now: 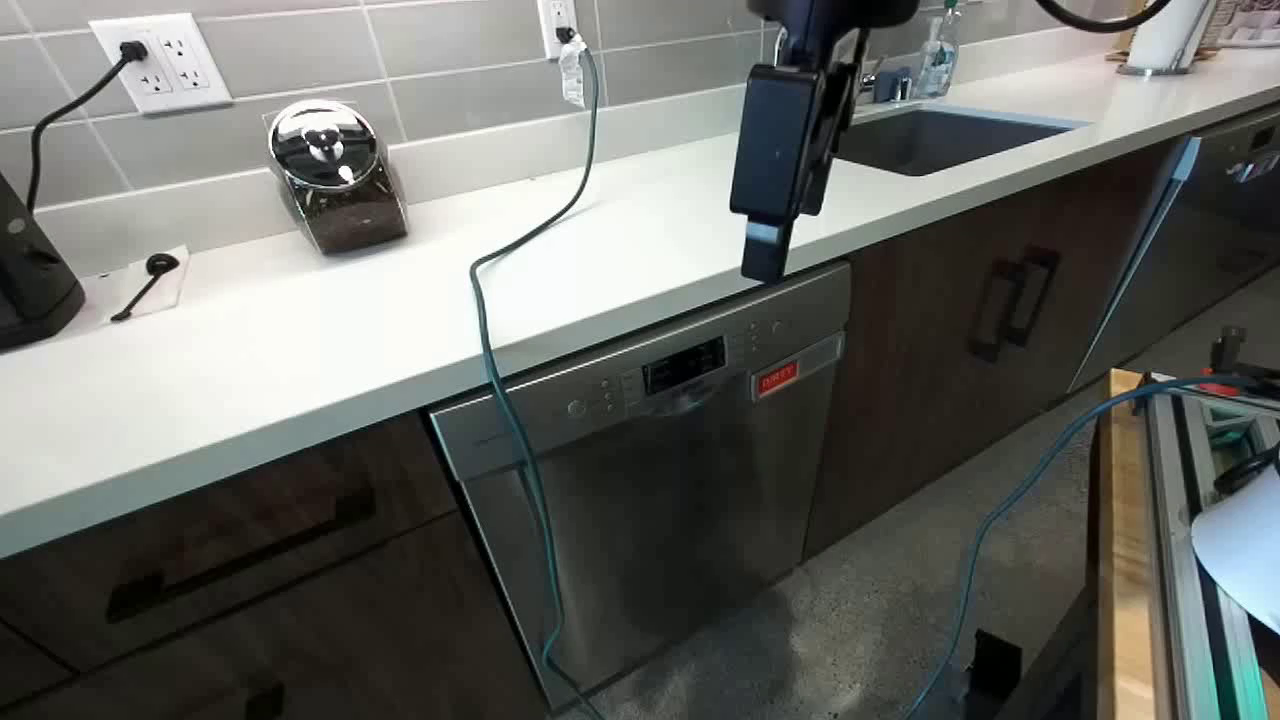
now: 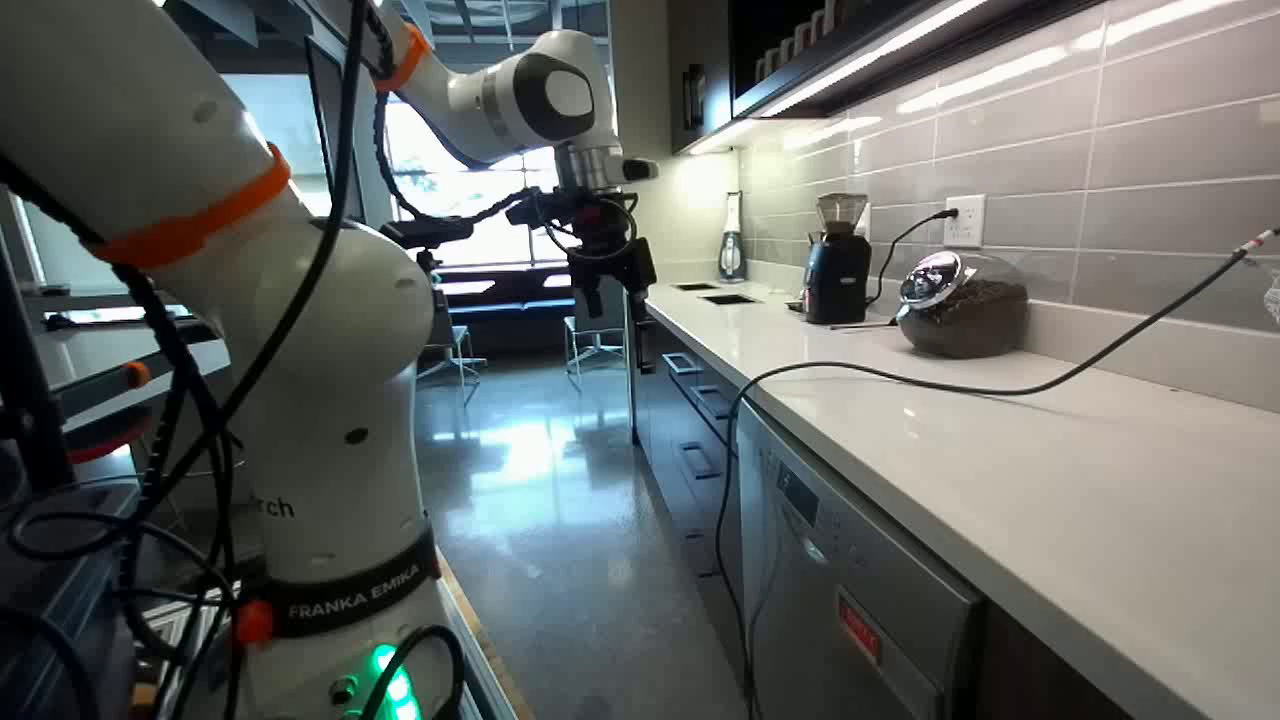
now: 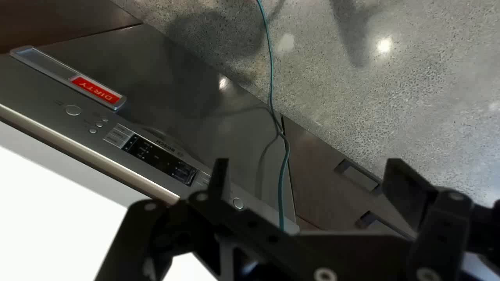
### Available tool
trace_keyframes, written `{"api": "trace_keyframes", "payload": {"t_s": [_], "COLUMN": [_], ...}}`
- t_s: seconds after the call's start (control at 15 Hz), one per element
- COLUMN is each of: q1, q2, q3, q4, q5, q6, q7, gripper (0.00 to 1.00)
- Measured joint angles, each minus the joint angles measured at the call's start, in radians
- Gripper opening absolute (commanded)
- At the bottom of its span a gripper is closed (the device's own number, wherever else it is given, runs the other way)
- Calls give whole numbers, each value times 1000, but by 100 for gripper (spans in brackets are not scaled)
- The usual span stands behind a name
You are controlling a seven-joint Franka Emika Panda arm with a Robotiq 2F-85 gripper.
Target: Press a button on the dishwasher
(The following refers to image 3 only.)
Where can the brown wooden cabinet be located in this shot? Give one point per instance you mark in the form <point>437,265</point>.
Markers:
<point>312,175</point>
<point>50,19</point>

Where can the stainless steel dishwasher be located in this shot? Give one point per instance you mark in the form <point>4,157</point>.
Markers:
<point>175,97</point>

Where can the dishwasher door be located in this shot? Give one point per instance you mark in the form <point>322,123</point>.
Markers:
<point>175,97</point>

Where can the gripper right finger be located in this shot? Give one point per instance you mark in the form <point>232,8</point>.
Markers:
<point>441,218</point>

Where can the clean dirty slider magnet sign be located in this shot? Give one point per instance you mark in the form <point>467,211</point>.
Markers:
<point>93,89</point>

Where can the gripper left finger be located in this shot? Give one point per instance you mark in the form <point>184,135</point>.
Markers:
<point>218,183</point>

